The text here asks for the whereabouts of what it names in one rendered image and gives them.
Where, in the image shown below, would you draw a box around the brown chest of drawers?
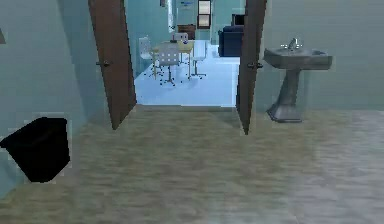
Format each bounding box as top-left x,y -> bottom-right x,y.
176,23 -> 197,41

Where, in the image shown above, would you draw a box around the black television set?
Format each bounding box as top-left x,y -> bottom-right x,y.
231,13 -> 246,27

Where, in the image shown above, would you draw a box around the yellow dining table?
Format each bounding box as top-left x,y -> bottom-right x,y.
152,40 -> 195,81

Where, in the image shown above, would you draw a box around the brown room door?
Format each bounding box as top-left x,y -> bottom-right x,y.
87,0 -> 138,131
235,0 -> 268,136

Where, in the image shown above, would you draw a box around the dark blue sofa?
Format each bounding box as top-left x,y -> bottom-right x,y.
218,25 -> 245,58

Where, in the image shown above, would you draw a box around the dark framed window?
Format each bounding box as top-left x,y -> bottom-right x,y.
196,0 -> 212,30

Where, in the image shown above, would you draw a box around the black waste bin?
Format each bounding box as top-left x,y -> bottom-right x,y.
0,116 -> 71,184

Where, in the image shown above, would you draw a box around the grey pedestal sink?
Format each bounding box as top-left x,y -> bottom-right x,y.
263,37 -> 333,124

